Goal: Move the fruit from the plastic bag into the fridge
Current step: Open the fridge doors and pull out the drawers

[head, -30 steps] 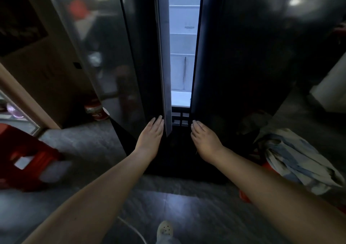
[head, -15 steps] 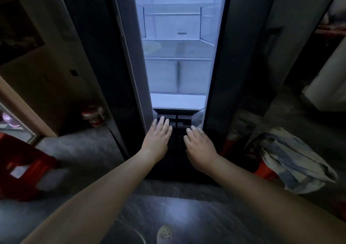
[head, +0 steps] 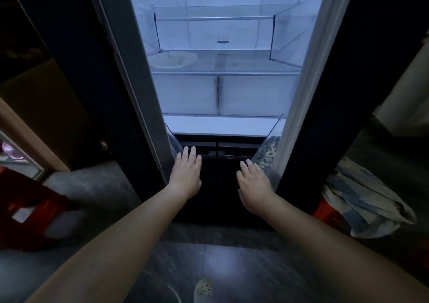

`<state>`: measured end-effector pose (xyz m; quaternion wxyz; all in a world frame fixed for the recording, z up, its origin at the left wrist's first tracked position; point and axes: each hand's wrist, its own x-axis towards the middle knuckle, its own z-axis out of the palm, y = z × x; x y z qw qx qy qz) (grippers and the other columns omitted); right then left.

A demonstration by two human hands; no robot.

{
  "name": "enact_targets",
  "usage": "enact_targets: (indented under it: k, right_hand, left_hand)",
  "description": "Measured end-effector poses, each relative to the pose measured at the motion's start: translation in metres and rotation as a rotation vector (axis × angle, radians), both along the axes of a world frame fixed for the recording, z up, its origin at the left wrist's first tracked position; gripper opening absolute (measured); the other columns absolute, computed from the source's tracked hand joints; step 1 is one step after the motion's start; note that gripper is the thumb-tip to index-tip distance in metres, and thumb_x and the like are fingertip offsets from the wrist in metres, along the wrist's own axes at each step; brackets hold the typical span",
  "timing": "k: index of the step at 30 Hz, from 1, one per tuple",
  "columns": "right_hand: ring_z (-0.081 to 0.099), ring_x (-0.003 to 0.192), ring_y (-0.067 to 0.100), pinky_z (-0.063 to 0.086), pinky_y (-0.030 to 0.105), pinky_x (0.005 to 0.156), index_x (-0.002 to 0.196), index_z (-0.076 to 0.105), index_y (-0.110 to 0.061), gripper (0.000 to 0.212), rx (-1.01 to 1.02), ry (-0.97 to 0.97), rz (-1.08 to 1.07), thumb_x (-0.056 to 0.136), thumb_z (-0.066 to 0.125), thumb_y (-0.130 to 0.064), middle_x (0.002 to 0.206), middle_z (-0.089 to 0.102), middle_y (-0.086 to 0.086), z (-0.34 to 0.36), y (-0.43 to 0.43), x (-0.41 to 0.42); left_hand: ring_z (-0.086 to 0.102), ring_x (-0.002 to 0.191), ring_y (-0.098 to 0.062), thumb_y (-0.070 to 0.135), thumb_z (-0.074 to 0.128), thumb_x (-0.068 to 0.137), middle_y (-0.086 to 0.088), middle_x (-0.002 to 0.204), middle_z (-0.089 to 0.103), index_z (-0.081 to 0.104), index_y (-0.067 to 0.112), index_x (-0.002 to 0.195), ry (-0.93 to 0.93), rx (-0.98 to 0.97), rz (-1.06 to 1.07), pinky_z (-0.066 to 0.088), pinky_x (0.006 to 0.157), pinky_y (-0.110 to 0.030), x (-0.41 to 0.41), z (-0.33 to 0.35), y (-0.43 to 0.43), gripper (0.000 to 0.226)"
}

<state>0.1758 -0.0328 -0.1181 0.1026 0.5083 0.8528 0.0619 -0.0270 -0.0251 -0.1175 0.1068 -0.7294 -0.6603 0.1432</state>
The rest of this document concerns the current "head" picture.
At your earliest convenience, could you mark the person's left hand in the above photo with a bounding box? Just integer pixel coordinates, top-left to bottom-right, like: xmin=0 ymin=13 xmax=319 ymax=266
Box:
xmin=168 ymin=146 xmax=202 ymax=201

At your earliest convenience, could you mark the person's right hand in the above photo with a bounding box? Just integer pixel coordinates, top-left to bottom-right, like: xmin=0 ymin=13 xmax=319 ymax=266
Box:
xmin=236 ymin=159 xmax=277 ymax=214

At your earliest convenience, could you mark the person's right forearm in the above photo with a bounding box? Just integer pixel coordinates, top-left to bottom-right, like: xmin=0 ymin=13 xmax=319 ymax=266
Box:
xmin=242 ymin=192 xmax=429 ymax=303

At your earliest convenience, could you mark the person's left forearm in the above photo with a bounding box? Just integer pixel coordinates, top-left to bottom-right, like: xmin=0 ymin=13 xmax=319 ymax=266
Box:
xmin=24 ymin=185 xmax=199 ymax=303

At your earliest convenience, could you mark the small clear door bin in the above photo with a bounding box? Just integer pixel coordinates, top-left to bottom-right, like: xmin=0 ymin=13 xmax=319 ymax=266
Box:
xmin=164 ymin=121 xmax=184 ymax=161

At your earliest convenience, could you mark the pale food in bin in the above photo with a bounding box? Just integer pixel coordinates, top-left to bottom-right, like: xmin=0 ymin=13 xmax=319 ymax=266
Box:
xmin=257 ymin=138 xmax=281 ymax=170

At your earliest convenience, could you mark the clear door bin with food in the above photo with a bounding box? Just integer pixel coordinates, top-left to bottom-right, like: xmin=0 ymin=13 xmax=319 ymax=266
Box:
xmin=251 ymin=114 xmax=288 ymax=193

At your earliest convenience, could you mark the frosted crisper drawer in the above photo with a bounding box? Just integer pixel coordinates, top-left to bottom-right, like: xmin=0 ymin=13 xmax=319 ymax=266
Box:
xmin=219 ymin=75 xmax=298 ymax=117
xmin=152 ymin=75 xmax=219 ymax=116

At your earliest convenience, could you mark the red plastic stool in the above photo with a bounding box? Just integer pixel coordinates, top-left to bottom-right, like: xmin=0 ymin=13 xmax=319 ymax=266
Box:
xmin=313 ymin=198 xmax=353 ymax=234

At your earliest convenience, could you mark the white round plate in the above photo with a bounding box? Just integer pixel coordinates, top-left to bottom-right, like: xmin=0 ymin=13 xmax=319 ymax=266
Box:
xmin=148 ymin=51 xmax=198 ymax=69

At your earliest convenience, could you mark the wide glass fridge shelf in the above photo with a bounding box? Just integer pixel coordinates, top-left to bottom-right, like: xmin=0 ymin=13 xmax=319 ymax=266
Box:
xmin=148 ymin=49 xmax=301 ymax=76

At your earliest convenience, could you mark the blue striped cloth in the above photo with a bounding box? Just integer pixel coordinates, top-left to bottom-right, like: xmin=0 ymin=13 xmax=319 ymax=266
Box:
xmin=321 ymin=156 xmax=418 ymax=239

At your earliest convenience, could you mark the dark fridge door, plain bin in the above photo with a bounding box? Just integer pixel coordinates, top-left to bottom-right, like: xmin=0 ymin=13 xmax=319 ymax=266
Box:
xmin=3 ymin=0 xmax=184 ymax=203

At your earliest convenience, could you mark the open white-lined fridge body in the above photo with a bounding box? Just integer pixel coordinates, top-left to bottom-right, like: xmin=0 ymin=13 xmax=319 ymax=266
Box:
xmin=125 ymin=0 xmax=330 ymax=229

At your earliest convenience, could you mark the dark fridge door, filled bin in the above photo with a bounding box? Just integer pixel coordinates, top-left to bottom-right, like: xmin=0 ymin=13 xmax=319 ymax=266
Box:
xmin=251 ymin=0 xmax=429 ymax=214

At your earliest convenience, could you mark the white perforated slipper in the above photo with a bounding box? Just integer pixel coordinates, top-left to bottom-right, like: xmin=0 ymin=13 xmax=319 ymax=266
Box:
xmin=193 ymin=278 xmax=214 ymax=301

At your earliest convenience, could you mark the large clear door bin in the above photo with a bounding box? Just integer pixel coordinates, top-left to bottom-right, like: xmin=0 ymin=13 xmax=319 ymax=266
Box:
xmin=269 ymin=0 xmax=318 ymax=68

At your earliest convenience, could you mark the thin glass fridge shelf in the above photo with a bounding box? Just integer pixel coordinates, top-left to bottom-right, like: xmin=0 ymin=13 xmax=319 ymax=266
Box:
xmin=152 ymin=2 xmax=309 ymax=22

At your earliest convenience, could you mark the red bag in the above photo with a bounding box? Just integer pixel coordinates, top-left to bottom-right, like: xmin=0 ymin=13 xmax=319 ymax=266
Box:
xmin=0 ymin=166 xmax=74 ymax=252

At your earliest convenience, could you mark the wooden framed cabinet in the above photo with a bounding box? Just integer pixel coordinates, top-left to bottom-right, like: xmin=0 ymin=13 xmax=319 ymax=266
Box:
xmin=0 ymin=97 xmax=72 ymax=181

